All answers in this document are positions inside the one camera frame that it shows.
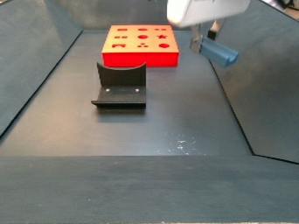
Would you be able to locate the blue arch-profile bar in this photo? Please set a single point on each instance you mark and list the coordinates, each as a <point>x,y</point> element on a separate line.
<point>218,53</point>

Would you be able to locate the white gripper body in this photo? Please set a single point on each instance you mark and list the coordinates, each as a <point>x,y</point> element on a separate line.
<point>191,12</point>

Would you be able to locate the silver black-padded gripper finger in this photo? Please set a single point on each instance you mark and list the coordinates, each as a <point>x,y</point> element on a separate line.
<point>215,28</point>

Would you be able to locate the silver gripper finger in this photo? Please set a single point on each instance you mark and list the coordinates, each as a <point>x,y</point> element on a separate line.
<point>196,38</point>

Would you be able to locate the black L-shaped fixture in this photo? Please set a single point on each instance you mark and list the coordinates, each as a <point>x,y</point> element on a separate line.
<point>122,87</point>

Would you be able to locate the red shape-sorter block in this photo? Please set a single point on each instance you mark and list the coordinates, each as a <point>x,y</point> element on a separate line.
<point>138,44</point>

